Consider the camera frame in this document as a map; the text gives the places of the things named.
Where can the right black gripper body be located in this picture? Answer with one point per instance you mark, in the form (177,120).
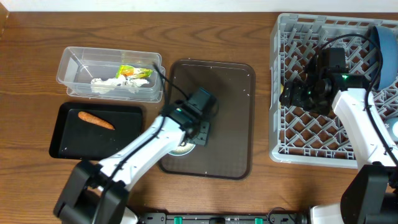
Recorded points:
(302,96)

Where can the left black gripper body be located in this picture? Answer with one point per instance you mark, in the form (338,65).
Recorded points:
(203,137)

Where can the cream plastic spoon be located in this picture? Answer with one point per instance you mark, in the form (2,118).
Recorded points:
(281,91)

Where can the light blue rice bowl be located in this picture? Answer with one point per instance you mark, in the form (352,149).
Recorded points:
(182,149)

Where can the white tissue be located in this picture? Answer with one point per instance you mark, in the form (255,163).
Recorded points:
(133,84)
(104,86)

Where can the green orange snack wrapper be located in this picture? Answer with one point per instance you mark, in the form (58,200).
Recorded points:
(129,71)

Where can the light blue cup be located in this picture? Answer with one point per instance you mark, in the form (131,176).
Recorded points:
(392,128)

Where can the dark blue plate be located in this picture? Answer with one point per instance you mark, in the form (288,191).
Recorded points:
(387,42)

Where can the orange carrot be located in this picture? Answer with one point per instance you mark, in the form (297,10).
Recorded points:
(89,118)

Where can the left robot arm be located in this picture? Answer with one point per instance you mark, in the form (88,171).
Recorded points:
(99,193)

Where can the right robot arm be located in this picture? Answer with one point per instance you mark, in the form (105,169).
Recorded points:
(329,87)

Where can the grey dishwasher rack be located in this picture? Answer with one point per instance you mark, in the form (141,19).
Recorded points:
(297,136)

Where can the brown serving tray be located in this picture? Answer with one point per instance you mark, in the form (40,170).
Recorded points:
(228,152)

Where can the black rectangular bin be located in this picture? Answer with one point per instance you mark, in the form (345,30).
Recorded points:
(74,138)

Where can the clear plastic bin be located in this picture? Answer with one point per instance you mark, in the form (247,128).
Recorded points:
(79,65)

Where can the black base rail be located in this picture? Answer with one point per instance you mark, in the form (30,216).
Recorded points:
(274,217)

